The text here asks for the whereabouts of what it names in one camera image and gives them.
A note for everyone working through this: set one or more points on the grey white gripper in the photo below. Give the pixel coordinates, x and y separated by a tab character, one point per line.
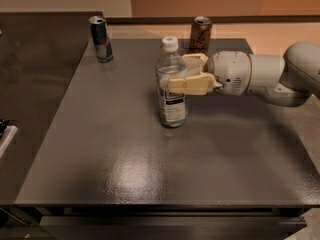
229	71

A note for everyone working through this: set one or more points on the clear blue-labelled plastic bottle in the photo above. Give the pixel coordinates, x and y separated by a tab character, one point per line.
170	65

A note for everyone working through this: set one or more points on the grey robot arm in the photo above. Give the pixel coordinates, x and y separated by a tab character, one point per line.
287	80

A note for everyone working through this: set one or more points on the brown orange soda can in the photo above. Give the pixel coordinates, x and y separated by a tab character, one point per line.
200	35

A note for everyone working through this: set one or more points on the blue silver energy drink can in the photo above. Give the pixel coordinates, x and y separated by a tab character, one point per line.
100	38

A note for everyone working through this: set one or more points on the white tray at left edge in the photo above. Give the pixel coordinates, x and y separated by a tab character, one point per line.
7	134

